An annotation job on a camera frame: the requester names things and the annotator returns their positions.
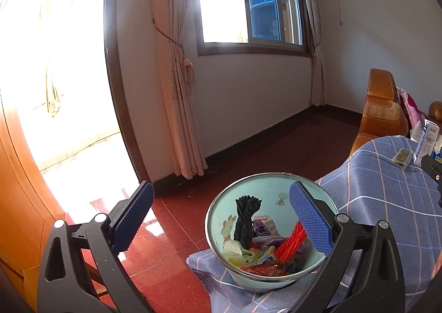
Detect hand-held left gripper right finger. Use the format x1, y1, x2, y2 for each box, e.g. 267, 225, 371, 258
286, 181, 405, 313

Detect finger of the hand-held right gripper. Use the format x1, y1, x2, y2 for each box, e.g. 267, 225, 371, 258
421, 154, 442, 208

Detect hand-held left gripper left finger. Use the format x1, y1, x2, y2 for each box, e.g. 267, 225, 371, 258
36, 181, 156, 313

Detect small red wrapper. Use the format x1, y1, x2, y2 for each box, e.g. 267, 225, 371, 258
275, 221, 308, 262

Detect white printed wrapper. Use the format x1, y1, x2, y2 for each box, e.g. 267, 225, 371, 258
254, 217, 278, 236

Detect purple foil wrapper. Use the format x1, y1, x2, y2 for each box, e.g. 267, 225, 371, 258
251, 221, 287, 249

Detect blue white wrapper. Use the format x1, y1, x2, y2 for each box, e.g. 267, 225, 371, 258
256, 248, 281, 266

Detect red foil wrapper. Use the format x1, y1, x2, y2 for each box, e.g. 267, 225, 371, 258
242, 263, 289, 278

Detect yellowish plastic bag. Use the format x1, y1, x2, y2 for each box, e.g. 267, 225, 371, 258
223, 240, 263, 267

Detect teal enamel basin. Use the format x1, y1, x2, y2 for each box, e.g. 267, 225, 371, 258
205, 172, 339, 293

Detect white milk carton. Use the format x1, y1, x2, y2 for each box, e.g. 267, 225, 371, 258
412, 119, 439, 167

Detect clear packet with dark contents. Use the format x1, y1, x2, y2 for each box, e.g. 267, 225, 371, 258
394, 149, 412, 169

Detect blue plaid tablecloth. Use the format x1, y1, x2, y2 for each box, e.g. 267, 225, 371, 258
186, 135, 442, 313

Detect orange leather sofa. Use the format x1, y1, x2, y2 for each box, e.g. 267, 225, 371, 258
428, 101, 442, 121

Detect pink floral white pillow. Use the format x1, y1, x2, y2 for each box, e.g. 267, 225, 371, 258
395, 87, 432, 134

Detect wooden chair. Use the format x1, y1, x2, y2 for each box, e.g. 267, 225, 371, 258
81, 252, 116, 301

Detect orange leather armchair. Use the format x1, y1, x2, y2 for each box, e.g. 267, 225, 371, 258
349, 69, 411, 156

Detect wooden door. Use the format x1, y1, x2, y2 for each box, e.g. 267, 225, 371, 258
0, 106, 67, 313

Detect hanging beige cloth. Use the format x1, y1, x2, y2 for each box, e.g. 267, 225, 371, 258
44, 57, 63, 117

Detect beige tied curtain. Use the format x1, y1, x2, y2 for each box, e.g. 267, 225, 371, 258
150, 0, 208, 180
295, 0, 327, 108

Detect sliding glass window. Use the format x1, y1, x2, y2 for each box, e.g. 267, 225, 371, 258
195, 0, 311, 57

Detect brown door frame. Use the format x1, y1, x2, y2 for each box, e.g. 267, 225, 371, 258
103, 0, 155, 184

